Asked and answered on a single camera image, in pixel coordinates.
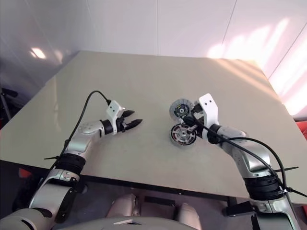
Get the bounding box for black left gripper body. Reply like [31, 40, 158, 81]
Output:
[117, 117, 128, 133]

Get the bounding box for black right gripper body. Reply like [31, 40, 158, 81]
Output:
[189, 103, 206, 127]

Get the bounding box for black-rimmed silver rotor disc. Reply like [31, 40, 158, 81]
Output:
[171, 124, 196, 144]

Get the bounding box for silver motor cover circuit board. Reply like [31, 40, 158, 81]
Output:
[169, 98, 193, 120]

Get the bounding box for silver motor housing copper coils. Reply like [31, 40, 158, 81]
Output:
[169, 123, 198, 148]

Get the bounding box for black rectangular block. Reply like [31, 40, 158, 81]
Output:
[144, 196, 175, 205]

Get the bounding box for beige rounded robot leg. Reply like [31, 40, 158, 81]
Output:
[106, 193, 140, 218]
[175, 203, 202, 230]

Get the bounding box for grey robot torso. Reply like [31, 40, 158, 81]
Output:
[95, 215, 204, 230]

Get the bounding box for large red fabric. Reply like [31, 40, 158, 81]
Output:
[295, 119, 307, 139]

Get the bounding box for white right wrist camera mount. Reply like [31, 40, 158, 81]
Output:
[198, 92, 219, 131]

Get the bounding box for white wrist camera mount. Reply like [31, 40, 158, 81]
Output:
[198, 92, 219, 131]
[105, 100, 126, 135]

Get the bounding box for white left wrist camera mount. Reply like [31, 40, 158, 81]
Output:
[105, 100, 126, 135]

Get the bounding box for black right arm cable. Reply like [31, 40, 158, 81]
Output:
[190, 110, 292, 192]

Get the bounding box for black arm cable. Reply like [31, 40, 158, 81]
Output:
[49, 90, 111, 168]
[190, 110, 292, 192]

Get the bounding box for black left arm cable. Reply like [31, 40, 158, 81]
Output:
[49, 90, 111, 168]

